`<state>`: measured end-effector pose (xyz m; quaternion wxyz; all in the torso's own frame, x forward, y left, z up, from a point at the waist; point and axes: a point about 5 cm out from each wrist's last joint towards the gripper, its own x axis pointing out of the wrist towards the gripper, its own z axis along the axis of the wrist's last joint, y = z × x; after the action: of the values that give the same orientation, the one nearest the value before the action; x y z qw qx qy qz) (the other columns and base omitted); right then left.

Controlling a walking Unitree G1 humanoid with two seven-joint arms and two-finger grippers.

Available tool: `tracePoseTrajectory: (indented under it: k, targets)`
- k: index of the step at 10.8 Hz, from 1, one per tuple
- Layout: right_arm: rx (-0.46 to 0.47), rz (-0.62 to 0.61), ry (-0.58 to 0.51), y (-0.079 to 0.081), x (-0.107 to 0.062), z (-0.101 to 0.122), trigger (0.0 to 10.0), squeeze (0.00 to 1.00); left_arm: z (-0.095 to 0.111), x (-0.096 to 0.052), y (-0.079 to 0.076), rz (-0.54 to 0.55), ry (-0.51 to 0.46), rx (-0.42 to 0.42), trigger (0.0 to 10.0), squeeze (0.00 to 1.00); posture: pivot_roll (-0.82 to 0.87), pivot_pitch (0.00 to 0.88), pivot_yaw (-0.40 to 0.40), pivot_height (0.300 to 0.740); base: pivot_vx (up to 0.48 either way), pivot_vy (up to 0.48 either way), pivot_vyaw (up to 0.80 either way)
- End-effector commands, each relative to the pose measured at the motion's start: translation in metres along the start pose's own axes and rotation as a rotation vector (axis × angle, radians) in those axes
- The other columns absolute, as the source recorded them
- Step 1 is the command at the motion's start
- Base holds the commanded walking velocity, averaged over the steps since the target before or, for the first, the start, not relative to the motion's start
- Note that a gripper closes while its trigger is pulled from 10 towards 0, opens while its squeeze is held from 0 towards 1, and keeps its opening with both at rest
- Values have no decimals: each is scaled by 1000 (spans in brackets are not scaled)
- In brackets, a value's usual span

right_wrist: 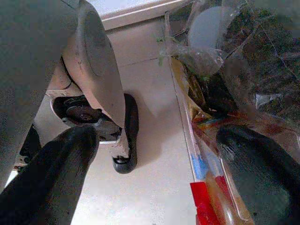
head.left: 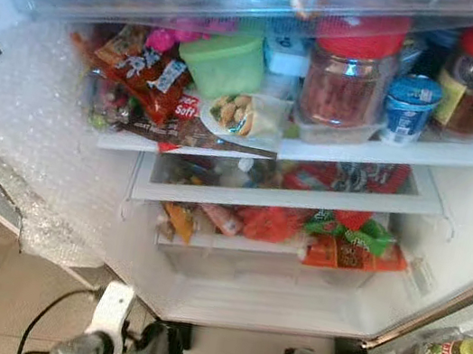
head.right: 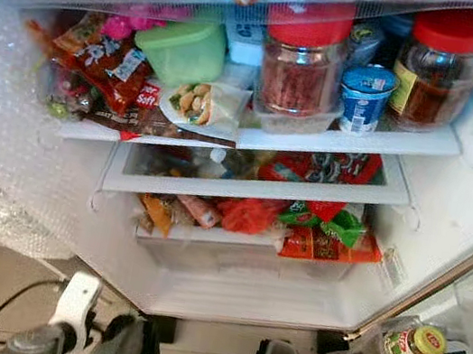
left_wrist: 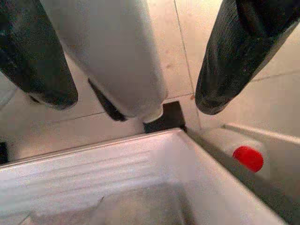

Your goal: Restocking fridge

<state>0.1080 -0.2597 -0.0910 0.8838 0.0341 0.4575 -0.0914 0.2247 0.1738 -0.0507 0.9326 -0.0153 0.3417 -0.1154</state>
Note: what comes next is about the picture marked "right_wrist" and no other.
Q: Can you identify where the clear plastic bag of greens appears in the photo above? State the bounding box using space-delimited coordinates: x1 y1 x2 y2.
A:
156 0 300 225

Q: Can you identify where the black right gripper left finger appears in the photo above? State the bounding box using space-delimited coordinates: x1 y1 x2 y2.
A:
0 125 100 225

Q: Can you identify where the grey left robot leg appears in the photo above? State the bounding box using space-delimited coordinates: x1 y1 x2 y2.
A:
0 0 80 188

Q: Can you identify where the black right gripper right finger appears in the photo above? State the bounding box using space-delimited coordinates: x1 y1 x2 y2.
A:
215 124 300 225

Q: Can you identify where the grey robot leg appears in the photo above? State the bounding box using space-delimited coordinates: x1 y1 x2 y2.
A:
60 0 125 128
0 0 80 188

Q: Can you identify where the grey right robot leg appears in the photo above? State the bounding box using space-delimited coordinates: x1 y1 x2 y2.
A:
60 0 125 128

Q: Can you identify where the black right robot foot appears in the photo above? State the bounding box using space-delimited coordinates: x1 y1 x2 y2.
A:
112 93 139 174

